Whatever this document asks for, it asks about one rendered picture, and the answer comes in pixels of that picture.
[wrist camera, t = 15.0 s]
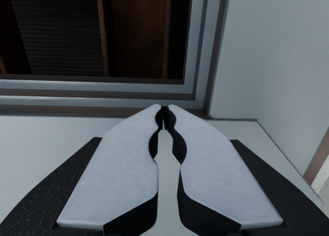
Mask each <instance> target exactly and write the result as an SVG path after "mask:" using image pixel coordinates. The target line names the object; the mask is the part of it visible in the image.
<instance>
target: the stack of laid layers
mask: <svg viewBox="0 0 329 236"><path fill-rule="evenodd" d="M226 3H227V0H189V9H188V24H187V35H186V46H185V56H184V67H183V78H182V79H157V78H126V77H95V76H64V75H32V74H1V73H0V114H9V115H56V116H102V117H130V116H132V115H134V114H136V113H138V112H140V111H142V110H144V109H146V108H148V107H150V106H152V105H154V104H159V105H161V106H168V105H171V104H173V105H176V106H178V107H180V108H182V109H184V110H186V111H187V112H189V113H191V114H193V115H195V116H197V117H199V118H210V116H209V115H208V109H209V103H210V98H211V92H212V84H213V78H214V73H215V67H216V61H217V55H218V50H219V44H220V38H221V32H222V26H223V21H224V15H225V9H226ZM210 119H211V118H210Z"/></svg>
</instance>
